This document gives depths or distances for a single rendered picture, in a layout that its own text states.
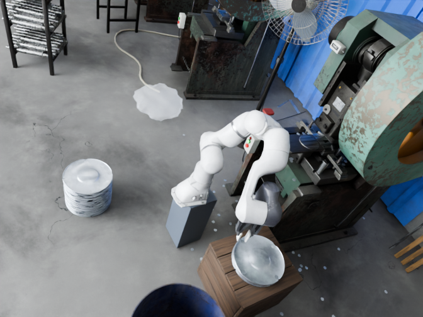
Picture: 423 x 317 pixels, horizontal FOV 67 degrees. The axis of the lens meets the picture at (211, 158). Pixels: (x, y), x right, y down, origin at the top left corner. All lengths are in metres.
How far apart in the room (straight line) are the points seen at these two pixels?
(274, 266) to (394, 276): 1.24
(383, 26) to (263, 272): 1.34
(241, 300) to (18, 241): 1.32
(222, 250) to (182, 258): 0.40
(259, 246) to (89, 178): 1.11
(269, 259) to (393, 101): 1.02
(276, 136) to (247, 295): 0.84
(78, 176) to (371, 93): 1.66
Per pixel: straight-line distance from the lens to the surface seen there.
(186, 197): 1.75
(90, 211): 2.20
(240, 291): 1.75
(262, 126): 1.36
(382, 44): 1.79
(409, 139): 1.71
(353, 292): 2.55
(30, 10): 3.30
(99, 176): 2.14
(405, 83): 1.30
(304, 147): 1.94
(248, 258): 1.80
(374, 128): 1.33
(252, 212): 1.26
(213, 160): 1.52
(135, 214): 2.26
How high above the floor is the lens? 1.87
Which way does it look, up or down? 43 degrees down
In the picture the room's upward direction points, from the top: 20 degrees clockwise
